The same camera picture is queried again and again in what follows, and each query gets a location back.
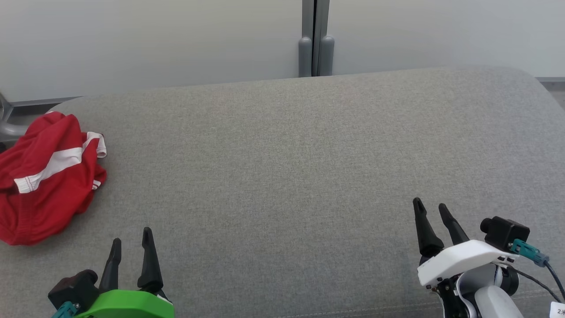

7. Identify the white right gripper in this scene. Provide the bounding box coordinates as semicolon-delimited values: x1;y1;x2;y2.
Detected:
413;198;519;288

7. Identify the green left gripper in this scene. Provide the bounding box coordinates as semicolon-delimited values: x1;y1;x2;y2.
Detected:
75;227;175;318

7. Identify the red shorts white trim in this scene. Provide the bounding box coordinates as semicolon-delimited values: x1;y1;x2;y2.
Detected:
0;111;108;195

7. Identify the grey fabric cushion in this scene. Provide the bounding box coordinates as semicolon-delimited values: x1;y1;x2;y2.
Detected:
0;66;565;318

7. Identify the left arm cable teal connector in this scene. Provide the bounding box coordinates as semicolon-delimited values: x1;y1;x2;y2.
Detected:
52;302;79;318

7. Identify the arm cable teal connector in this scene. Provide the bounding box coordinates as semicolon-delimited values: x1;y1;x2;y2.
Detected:
510;239;565;303
52;302;79;318

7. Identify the right arm cable teal connector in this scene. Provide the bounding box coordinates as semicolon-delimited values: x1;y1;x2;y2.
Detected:
510;239;565;303

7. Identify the grey frame leg with caster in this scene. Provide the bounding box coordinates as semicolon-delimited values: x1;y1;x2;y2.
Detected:
0;92;28;138

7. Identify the grey partition post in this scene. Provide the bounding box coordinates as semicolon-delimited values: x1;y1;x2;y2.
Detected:
298;0;335;78

